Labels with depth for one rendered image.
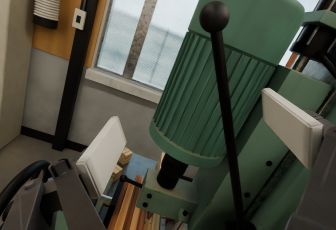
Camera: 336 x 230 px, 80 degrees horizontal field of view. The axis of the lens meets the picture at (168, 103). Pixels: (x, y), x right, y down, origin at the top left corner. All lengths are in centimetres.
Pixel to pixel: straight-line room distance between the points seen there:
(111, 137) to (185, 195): 38
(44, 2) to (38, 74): 63
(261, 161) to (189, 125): 16
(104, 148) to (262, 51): 26
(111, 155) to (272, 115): 13
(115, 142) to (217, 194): 32
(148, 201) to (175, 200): 6
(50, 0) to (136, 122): 112
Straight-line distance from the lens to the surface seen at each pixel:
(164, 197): 52
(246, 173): 44
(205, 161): 39
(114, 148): 18
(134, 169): 79
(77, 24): 171
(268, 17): 33
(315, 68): 48
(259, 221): 50
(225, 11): 25
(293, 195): 42
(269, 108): 18
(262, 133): 40
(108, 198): 60
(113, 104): 188
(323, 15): 42
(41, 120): 221
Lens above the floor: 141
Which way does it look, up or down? 20 degrees down
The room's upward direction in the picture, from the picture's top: 22 degrees clockwise
